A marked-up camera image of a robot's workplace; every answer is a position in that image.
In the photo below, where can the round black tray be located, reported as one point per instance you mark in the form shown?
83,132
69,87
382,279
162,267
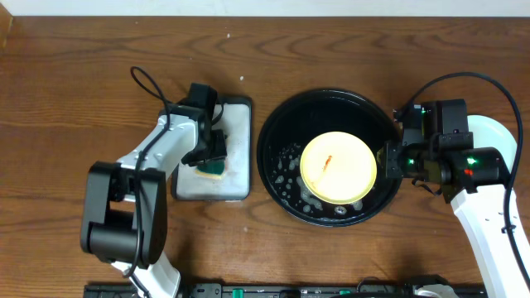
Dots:
293,125

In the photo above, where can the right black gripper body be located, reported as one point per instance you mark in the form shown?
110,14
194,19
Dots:
404,162

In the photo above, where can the mint plate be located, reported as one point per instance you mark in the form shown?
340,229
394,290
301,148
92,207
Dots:
488,132

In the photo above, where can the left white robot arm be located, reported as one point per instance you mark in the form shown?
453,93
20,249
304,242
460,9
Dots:
125,210

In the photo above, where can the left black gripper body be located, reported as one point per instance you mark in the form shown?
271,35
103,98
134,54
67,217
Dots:
211,151

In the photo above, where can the rectangular black soap tray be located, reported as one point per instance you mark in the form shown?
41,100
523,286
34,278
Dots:
234,115

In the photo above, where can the yellow plate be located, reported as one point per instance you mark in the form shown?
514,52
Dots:
338,168

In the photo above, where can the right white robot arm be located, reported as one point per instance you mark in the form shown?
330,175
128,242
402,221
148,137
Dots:
474,181

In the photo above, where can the green yellow sponge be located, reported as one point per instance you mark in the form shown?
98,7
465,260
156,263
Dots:
211,169

